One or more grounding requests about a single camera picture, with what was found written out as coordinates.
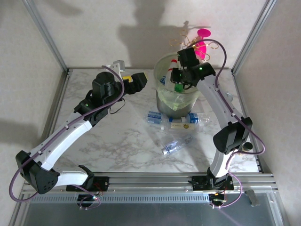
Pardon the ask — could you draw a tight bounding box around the clear soda water bottle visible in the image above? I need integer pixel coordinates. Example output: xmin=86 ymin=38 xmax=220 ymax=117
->
xmin=146 ymin=110 xmax=168 ymax=125

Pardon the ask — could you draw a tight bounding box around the rectangular clear bottle white label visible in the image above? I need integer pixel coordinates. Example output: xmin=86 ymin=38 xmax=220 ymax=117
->
xmin=161 ymin=121 xmax=197 ymax=132

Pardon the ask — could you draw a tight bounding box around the large clear bottle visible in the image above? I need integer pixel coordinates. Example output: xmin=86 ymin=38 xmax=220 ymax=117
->
xmin=161 ymin=135 xmax=194 ymax=156

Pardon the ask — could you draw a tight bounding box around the green plastic bin liner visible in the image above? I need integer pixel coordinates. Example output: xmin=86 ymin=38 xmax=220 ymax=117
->
xmin=154 ymin=53 xmax=202 ymax=111

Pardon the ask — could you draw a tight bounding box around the grey waste bin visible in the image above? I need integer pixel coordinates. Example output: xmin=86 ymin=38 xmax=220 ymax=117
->
xmin=154 ymin=53 xmax=203 ymax=119

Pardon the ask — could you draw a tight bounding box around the pink plastic goblet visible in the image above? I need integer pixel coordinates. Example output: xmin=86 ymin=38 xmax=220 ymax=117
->
xmin=196 ymin=28 xmax=212 ymax=61

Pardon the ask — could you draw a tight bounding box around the clear water bottle blue label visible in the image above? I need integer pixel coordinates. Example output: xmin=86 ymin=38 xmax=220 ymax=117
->
xmin=185 ymin=112 xmax=211 ymax=125

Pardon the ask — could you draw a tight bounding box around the small black gold object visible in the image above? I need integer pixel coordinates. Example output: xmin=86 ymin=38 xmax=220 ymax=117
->
xmin=241 ymin=141 xmax=253 ymax=153

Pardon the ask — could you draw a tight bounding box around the small circuit board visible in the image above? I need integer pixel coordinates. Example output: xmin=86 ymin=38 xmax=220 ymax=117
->
xmin=77 ymin=194 xmax=101 ymax=204

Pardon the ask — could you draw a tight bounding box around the grey metal lower shelf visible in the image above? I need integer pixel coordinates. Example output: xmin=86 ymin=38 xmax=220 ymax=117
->
xmin=10 ymin=202 xmax=286 ymax=226

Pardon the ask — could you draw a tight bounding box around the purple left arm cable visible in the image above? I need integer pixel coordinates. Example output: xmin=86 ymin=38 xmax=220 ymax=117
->
xmin=10 ymin=65 xmax=125 ymax=210

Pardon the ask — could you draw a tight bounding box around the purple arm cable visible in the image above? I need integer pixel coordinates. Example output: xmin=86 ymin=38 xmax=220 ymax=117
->
xmin=10 ymin=65 xmax=125 ymax=210
xmin=195 ymin=39 xmax=266 ymax=210

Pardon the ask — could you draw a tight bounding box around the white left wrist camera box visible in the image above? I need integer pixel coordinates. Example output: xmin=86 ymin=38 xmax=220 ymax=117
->
xmin=103 ymin=60 xmax=126 ymax=80

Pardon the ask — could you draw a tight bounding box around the gold wire ornament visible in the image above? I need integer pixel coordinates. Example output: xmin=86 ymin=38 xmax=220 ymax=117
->
xmin=169 ymin=20 xmax=218 ymax=59

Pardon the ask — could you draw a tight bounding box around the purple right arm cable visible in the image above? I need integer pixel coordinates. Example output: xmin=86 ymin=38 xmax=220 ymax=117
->
xmin=195 ymin=39 xmax=266 ymax=210

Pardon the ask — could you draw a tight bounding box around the aluminium side rail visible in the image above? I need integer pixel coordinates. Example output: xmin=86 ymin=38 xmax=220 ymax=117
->
xmin=39 ymin=68 xmax=73 ymax=151

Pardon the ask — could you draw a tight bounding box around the aluminium frame post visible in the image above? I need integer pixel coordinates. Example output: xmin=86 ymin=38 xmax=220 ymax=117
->
xmin=22 ymin=0 xmax=70 ymax=73
xmin=231 ymin=0 xmax=276 ymax=75

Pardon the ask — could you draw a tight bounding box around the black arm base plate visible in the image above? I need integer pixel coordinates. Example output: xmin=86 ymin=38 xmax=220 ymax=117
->
xmin=66 ymin=176 xmax=110 ymax=192
xmin=187 ymin=175 xmax=235 ymax=191

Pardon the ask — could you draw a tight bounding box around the aluminium front rail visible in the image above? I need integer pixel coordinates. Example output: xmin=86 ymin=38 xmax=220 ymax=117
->
xmin=21 ymin=172 xmax=279 ymax=195

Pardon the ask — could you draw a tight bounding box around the grey slotted cable duct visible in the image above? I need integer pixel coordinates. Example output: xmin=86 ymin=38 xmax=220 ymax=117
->
xmin=30 ymin=194 xmax=210 ymax=203

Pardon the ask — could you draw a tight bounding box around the grey metal handle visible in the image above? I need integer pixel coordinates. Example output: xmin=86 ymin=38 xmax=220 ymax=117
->
xmin=245 ymin=189 xmax=259 ymax=207

